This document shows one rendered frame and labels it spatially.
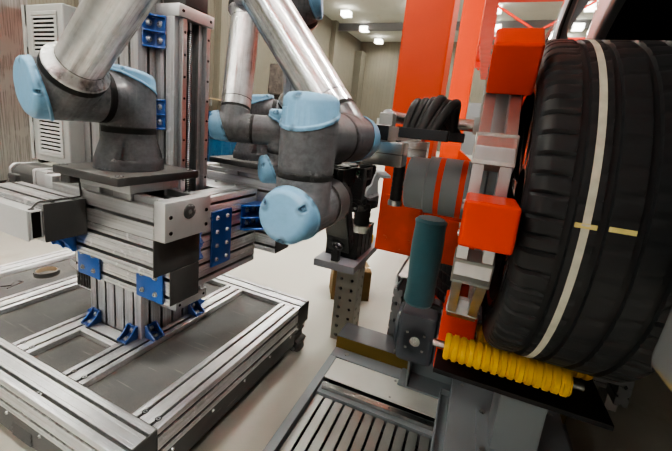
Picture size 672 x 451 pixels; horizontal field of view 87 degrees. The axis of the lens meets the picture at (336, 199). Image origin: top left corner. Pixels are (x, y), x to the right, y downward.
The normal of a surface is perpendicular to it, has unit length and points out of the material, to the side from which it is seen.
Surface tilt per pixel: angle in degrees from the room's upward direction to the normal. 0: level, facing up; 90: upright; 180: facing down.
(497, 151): 90
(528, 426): 90
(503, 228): 90
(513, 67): 125
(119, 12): 133
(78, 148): 90
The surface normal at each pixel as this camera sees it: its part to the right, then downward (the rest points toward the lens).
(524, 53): -0.36, 0.69
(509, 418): -0.37, 0.15
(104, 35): 0.19, 0.83
